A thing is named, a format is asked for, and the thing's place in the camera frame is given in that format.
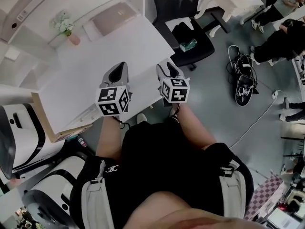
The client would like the green bottle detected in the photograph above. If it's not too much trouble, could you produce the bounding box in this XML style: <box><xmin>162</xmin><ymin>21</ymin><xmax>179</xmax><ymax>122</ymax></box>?
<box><xmin>179</xmin><ymin>38</ymin><xmax>198</xmax><ymax>52</ymax></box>

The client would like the grey harness strap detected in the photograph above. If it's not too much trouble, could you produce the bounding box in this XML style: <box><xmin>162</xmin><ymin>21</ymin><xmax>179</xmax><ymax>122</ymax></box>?
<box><xmin>81</xmin><ymin>160</ymin><xmax>115</xmax><ymax>229</ymax></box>
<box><xmin>219</xmin><ymin>160</ymin><xmax>247</xmax><ymax>219</ymax></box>

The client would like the person's left forearm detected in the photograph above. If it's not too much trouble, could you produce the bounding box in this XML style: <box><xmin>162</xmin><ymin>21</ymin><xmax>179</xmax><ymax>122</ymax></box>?
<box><xmin>95</xmin><ymin>115</ymin><xmax>126</xmax><ymax>162</ymax></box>

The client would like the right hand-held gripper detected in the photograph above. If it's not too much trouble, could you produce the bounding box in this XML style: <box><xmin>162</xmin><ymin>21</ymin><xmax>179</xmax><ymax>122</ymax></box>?
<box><xmin>156</xmin><ymin>59</ymin><xmax>191</xmax><ymax>104</ymax></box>

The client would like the grey left harness strap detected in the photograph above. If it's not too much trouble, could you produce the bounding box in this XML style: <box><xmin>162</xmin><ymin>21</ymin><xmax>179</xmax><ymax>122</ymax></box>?
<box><xmin>81</xmin><ymin>160</ymin><xmax>115</xmax><ymax>229</ymax></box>

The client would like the black bag with cables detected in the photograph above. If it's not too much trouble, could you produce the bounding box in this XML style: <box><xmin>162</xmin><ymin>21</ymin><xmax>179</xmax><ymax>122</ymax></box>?
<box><xmin>226</xmin><ymin>44</ymin><xmax>259</xmax><ymax>107</ymax></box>

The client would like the grey file binder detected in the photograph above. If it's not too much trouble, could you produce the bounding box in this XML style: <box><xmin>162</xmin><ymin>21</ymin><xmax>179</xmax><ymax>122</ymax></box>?
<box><xmin>0</xmin><ymin>0</ymin><xmax>64</xmax><ymax>42</ymax></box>

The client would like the person's right white shoe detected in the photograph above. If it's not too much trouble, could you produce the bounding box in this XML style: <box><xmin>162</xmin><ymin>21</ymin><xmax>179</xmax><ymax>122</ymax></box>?
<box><xmin>168</xmin><ymin>109</ymin><xmax>179</xmax><ymax>122</ymax></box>

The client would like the black cloth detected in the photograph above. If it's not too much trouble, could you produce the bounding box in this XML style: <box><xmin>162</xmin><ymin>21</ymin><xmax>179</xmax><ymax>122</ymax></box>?
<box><xmin>171</xmin><ymin>21</ymin><xmax>193</xmax><ymax>47</ymax></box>

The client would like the grey right harness strap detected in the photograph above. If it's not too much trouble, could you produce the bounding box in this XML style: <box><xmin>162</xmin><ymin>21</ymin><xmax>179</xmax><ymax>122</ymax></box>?
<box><xmin>219</xmin><ymin>160</ymin><xmax>247</xmax><ymax>219</ymax></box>

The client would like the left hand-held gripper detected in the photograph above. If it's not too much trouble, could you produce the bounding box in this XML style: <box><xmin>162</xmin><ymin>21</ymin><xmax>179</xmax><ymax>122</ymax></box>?
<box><xmin>95</xmin><ymin>61</ymin><xmax>132</xmax><ymax>117</ymax></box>

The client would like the white desk with hutch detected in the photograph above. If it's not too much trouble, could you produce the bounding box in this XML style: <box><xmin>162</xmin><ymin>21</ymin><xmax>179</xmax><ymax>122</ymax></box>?
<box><xmin>0</xmin><ymin>0</ymin><xmax>176</xmax><ymax>144</ymax></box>

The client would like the white storage shelving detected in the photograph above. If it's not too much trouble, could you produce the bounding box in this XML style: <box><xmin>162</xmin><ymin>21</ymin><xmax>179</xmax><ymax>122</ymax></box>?
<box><xmin>292</xmin><ymin>52</ymin><xmax>305</xmax><ymax>93</ymax></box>

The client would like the person's bare neck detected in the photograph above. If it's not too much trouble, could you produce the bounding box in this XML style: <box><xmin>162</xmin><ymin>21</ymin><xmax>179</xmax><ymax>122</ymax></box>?
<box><xmin>123</xmin><ymin>191</ymin><xmax>263</xmax><ymax>229</ymax></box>

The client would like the person's right forearm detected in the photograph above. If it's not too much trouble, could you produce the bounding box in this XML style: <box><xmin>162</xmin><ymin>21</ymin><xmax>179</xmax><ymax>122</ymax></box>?
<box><xmin>175</xmin><ymin>103</ymin><xmax>217</xmax><ymax>151</ymax></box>

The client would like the white power cable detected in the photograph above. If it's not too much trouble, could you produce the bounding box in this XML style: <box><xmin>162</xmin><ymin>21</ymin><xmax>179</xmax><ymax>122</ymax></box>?
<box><xmin>228</xmin><ymin>89</ymin><xmax>290</xmax><ymax>150</ymax></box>

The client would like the pink vase with white flowers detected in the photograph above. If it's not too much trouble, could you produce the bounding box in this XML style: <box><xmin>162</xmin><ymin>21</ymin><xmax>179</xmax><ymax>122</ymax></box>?
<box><xmin>51</xmin><ymin>10</ymin><xmax>81</xmax><ymax>46</ymax></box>

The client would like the pink checkered cloth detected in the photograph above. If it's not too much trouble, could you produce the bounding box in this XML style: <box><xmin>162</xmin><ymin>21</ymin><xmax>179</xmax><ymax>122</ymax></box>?
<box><xmin>244</xmin><ymin>174</ymin><xmax>285</xmax><ymax>221</ymax></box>

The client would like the cardboard box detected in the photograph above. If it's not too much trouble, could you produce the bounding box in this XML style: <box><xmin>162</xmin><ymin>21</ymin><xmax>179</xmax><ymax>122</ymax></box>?
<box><xmin>30</xmin><ymin>92</ymin><xmax>93</xmax><ymax>144</ymax></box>

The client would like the pink laptop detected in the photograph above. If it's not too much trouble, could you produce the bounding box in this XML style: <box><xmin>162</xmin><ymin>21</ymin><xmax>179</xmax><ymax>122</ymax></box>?
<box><xmin>91</xmin><ymin>1</ymin><xmax>139</xmax><ymax>37</ymax></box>

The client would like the white pad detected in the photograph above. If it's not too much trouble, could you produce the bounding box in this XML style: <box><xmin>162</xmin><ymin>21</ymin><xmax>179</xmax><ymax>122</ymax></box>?
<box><xmin>82</xmin><ymin>22</ymin><xmax>101</xmax><ymax>42</ymax></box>

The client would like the white and black machine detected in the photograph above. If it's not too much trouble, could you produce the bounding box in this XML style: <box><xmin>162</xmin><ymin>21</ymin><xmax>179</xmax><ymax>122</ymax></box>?
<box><xmin>0</xmin><ymin>103</ymin><xmax>66</xmax><ymax>180</ymax></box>
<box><xmin>22</xmin><ymin>155</ymin><xmax>83</xmax><ymax>229</ymax></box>

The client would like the small red and white can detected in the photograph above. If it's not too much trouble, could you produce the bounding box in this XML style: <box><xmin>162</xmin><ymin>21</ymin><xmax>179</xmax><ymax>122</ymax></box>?
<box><xmin>77</xmin><ymin>135</ymin><xmax>88</xmax><ymax>148</ymax></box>

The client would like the person's black shirt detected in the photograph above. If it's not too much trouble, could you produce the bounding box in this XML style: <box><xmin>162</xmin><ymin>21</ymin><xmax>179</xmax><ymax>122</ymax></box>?
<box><xmin>69</xmin><ymin>122</ymin><xmax>254</xmax><ymax>229</ymax></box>

